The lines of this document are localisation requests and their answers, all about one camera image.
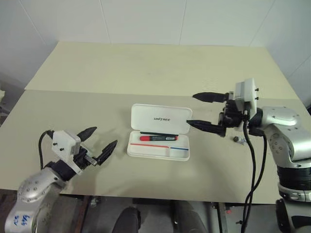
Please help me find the black marker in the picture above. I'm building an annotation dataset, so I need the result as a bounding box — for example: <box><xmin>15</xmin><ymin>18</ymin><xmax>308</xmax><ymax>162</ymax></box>
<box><xmin>139</xmin><ymin>131</ymin><xmax>179</xmax><ymax>137</ymax></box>

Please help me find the black table frame bar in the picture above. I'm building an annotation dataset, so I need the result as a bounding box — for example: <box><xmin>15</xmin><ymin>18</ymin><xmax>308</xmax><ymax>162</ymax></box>
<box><xmin>132</xmin><ymin>198</ymin><xmax>176</xmax><ymax>205</ymax></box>

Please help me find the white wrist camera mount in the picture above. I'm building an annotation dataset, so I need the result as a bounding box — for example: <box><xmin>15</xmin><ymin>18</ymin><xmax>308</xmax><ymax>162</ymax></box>
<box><xmin>52</xmin><ymin>130</ymin><xmax>82</xmax><ymax>175</ymax></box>
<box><xmin>233</xmin><ymin>77</ymin><xmax>259</xmax><ymax>132</ymax></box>

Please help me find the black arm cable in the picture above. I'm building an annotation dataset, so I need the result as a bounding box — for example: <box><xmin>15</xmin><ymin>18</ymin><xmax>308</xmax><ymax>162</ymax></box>
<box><xmin>241</xmin><ymin>106</ymin><xmax>268</xmax><ymax>233</ymax></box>
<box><xmin>38</xmin><ymin>130</ymin><xmax>54</xmax><ymax>170</ymax></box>

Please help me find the red marker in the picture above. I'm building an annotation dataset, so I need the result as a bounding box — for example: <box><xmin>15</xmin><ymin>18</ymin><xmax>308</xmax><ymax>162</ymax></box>
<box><xmin>139</xmin><ymin>135</ymin><xmax>179</xmax><ymax>142</ymax></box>

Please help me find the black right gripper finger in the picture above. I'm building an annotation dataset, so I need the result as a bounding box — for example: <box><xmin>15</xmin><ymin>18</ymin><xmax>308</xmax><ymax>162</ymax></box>
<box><xmin>192</xmin><ymin>91</ymin><xmax>227</xmax><ymax>104</ymax></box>
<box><xmin>186</xmin><ymin>119</ymin><xmax>228</xmax><ymax>138</ymax></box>

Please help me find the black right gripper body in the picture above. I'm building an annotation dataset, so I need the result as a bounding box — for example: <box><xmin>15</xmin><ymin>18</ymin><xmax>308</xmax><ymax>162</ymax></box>
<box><xmin>218</xmin><ymin>91</ymin><xmax>245</xmax><ymax>129</ymax></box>

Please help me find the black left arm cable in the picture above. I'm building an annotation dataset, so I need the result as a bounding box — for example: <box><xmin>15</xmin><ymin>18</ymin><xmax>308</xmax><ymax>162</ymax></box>
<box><xmin>38</xmin><ymin>130</ymin><xmax>54</xmax><ymax>170</ymax></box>

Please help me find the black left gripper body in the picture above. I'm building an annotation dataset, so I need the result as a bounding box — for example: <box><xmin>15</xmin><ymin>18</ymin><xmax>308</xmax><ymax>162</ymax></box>
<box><xmin>72</xmin><ymin>145</ymin><xmax>100</xmax><ymax>171</ymax></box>

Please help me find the black rounded shape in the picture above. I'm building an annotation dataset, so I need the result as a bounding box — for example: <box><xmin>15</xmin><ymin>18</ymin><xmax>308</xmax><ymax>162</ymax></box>
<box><xmin>114</xmin><ymin>206</ymin><xmax>142</xmax><ymax>233</ymax></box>

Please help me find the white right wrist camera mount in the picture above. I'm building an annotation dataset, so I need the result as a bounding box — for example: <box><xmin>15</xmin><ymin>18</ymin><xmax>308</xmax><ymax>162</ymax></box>
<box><xmin>233</xmin><ymin>77</ymin><xmax>259</xmax><ymax>132</ymax></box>

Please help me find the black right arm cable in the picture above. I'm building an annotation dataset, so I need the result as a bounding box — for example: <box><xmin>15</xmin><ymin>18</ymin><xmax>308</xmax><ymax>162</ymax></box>
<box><xmin>241</xmin><ymin>106</ymin><xmax>268</xmax><ymax>233</ymax></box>

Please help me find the white Unitree pencil case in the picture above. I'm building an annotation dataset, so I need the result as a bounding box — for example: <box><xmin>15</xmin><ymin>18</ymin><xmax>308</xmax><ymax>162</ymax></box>
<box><xmin>126</xmin><ymin>103</ymin><xmax>193</xmax><ymax>162</ymax></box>

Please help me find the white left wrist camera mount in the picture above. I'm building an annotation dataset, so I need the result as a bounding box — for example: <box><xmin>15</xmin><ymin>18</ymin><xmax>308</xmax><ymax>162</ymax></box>
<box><xmin>52</xmin><ymin>130</ymin><xmax>82</xmax><ymax>175</ymax></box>

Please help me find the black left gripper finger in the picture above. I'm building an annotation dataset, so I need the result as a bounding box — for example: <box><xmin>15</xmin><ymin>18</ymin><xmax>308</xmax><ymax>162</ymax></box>
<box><xmin>94</xmin><ymin>140</ymin><xmax>119</xmax><ymax>167</ymax></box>
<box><xmin>77</xmin><ymin>126</ymin><xmax>98</xmax><ymax>143</ymax></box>

